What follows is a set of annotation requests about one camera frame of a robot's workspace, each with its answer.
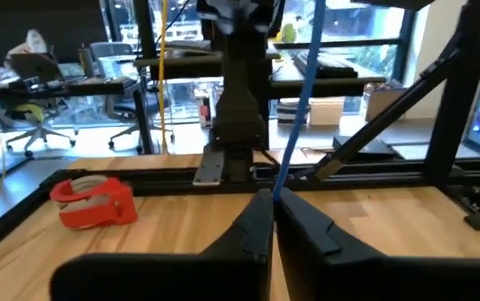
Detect green office chair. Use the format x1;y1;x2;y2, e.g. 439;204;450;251
0;102;77;159

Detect black keyboard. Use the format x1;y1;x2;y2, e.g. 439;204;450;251
293;50;359;80

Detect grey office chair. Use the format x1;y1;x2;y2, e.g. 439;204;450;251
88;41;176;152

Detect stack of books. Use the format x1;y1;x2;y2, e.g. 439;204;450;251
275;99;309;125

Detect dark open laptop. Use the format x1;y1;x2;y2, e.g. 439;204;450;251
8;52;64;84

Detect dark bottle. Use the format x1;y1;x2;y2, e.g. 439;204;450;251
78;44;95;79

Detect black office desk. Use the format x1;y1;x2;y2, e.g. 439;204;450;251
0;77;140;101

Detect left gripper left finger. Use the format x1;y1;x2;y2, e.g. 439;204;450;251
49;187;275;301

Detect small white red box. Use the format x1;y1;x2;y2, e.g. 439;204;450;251
197;96;215;129

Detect long thin blue cable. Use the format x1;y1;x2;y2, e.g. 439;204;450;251
272;0;328;204

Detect brown cardboard box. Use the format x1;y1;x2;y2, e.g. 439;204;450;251
360;81;409;123

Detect white plastic bag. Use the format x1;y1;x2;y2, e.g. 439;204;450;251
5;28;49;58

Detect yellow green object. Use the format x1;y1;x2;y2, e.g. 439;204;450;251
280;21;299;43

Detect grey metal mounting plate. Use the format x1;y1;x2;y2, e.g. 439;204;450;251
192;149;226;186

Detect yellow hanging cable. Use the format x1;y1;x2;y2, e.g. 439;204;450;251
157;0;170;156

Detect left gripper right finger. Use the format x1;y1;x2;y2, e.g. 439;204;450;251
273;188;480;301

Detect red tape dispenser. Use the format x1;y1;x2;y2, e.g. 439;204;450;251
49;175;139;231

